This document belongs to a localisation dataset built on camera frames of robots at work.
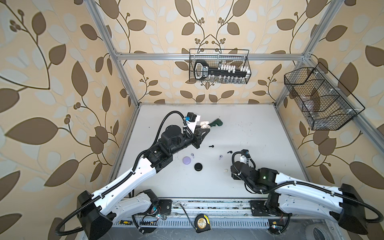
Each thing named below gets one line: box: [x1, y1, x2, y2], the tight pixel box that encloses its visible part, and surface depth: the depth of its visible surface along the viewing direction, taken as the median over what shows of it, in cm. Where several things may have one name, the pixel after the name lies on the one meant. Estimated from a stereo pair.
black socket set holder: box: [194, 60, 249, 80], surface depth 84 cm
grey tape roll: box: [305, 223, 334, 240], surface depth 68 cm
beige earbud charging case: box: [200, 121, 211, 129], surface depth 66 cm
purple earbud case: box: [182, 156, 192, 165], surface depth 93 cm
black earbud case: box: [194, 162, 203, 172], surface depth 90 cm
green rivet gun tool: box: [207, 118, 223, 127], surface depth 110 cm
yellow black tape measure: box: [194, 214, 212, 233], surface depth 69 cm
